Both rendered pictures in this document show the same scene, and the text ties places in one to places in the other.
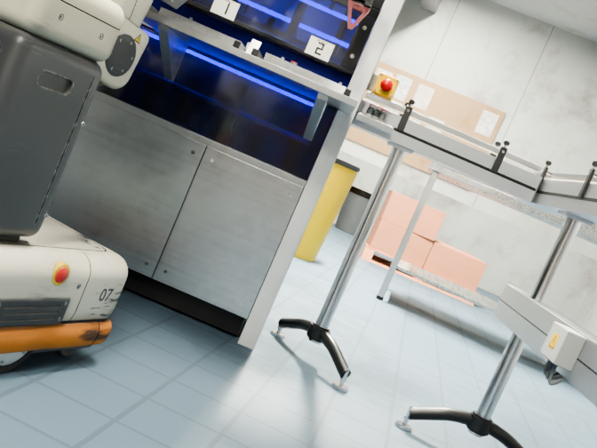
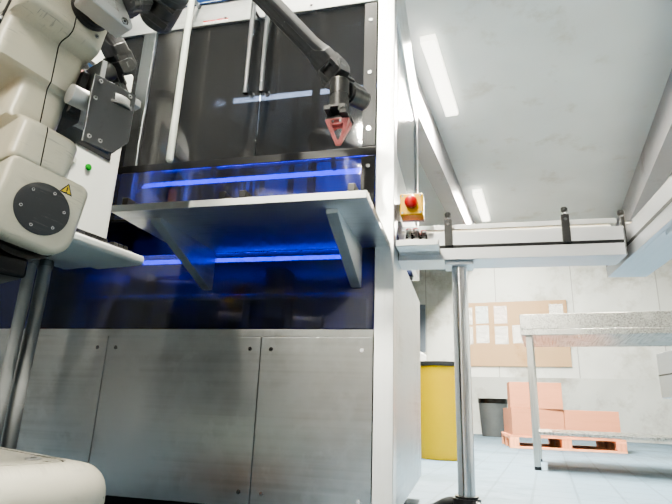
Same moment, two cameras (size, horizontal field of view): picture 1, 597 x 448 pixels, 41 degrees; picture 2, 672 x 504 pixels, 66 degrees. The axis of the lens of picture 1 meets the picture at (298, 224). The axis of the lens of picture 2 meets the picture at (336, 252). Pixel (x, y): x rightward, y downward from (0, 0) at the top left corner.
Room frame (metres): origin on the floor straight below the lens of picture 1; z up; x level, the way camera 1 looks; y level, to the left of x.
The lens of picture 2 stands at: (1.12, -0.24, 0.38)
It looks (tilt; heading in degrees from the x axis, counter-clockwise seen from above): 16 degrees up; 14
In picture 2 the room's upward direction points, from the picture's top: 2 degrees clockwise
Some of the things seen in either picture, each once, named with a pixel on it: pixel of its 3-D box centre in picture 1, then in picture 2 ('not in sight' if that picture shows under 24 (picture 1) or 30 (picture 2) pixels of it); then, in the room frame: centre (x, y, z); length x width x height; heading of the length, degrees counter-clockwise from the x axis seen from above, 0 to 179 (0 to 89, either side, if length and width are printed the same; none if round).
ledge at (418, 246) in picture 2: (373, 124); (418, 248); (2.72, -0.10, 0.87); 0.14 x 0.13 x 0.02; 0
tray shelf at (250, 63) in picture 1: (250, 65); (265, 231); (2.49, 0.33, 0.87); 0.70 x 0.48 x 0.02; 90
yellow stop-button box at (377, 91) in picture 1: (385, 86); (412, 207); (2.68, -0.08, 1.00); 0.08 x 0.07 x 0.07; 0
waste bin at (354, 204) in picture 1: (356, 212); (493, 417); (9.74, -0.60, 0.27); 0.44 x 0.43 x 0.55; 82
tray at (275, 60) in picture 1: (304, 80); not in sight; (2.56, 0.17, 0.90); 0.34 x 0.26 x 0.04; 1
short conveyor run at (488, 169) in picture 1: (448, 142); (504, 240); (2.82, -0.37, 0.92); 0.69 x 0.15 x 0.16; 90
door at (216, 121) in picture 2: not in sight; (203, 91); (2.66, 0.70, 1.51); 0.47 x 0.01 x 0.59; 90
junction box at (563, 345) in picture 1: (562, 345); not in sight; (1.98, -0.73, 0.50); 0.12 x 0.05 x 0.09; 0
